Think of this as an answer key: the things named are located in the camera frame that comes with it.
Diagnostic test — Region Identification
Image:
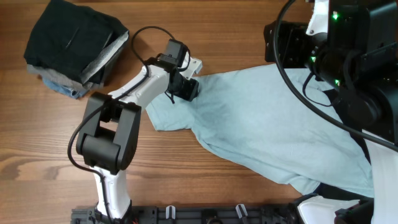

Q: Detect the grey folded garment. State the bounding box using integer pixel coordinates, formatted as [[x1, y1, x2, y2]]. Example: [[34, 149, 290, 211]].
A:
[[26, 30, 129, 92]]

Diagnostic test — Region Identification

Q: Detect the black garment under t-shirt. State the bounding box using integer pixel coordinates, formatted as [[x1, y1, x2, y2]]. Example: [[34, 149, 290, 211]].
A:
[[311, 116, 374, 200]]

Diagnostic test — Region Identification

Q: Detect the light blue t-shirt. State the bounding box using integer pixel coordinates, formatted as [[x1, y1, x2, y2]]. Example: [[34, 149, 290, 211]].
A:
[[145, 63, 374, 198]]

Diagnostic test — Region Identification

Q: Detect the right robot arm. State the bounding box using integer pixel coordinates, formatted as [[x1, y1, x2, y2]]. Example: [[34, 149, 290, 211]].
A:
[[264, 0, 397, 223]]

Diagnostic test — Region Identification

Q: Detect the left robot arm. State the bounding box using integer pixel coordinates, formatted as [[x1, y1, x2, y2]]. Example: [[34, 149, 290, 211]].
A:
[[70, 39, 203, 223]]

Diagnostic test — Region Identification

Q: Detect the blue folded denim garment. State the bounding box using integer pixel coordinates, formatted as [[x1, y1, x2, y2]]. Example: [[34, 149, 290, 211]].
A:
[[42, 78, 88, 100]]

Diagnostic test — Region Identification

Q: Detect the black folded garment on stack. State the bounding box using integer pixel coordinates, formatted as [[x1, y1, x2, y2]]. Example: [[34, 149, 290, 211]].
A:
[[24, 1, 128, 83]]

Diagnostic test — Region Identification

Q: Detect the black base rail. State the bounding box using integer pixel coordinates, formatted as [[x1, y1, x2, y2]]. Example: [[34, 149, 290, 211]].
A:
[[70, 203, 299, 224]]

